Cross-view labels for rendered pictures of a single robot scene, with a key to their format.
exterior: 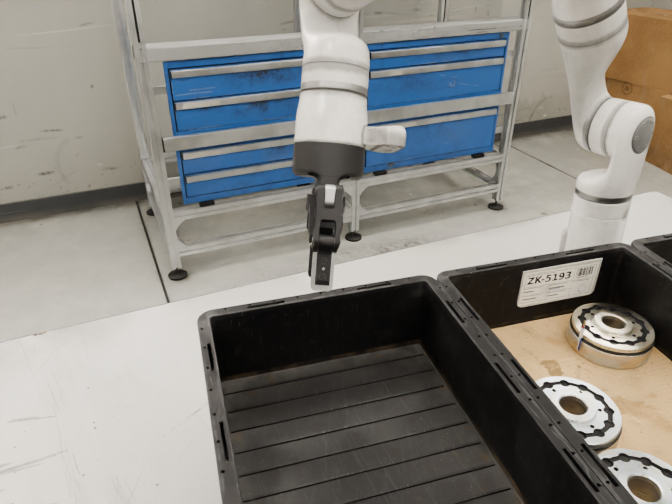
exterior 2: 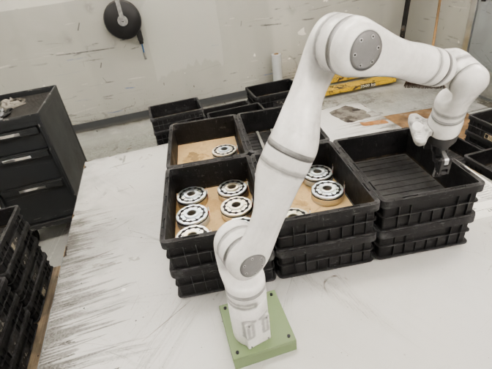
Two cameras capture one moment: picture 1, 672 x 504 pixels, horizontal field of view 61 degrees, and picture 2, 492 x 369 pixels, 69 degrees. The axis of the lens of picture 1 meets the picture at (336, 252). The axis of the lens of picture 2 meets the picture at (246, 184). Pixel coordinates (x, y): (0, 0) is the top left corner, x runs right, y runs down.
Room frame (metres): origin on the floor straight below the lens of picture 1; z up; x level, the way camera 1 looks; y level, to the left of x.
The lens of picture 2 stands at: (1.43, -0.31, 1.53)
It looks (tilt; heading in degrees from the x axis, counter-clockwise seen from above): 33 degrees down; 192
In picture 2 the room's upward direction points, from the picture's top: 8 degrees counter-clockwise
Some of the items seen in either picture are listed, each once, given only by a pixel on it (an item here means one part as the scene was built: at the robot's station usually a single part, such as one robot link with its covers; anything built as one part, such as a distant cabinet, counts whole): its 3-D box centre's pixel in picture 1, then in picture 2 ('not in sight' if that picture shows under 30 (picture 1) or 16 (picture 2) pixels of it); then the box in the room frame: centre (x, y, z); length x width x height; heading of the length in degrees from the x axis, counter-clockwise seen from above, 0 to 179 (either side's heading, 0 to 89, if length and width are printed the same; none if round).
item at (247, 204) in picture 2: not in sight; (236, 206); (0.54, -0.55, 0.86); 0.10 x 0.10 x 0.01
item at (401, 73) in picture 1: (435, 103); not in sight; (2.55, -0.45, 0.60); 0.72 x 0.03 x 0.56; 114
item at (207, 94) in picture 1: (265, 126); not in sight; (2.22, 0.28, 0.60); 0.72 x 0.03 x 0.56; 114
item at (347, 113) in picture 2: not in sight; (348, 113); (-0.53, -0.09, 0.71); 0.22 x 0.19 x 0.01; 24
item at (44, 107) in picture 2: not in sight; (41, 165); (-0.49, -2.16, 0.45); 0.60 x 0.45 x 0.90; 24
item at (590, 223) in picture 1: (593, 237); (248, 307); (0.90, -0.46, 0.83); 0.09 x 0.09 x 0.17; 36
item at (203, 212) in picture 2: not in sight; (192, 214); (0.58, -0.68, 0.86); 0.10 x 0.10 x 0.01
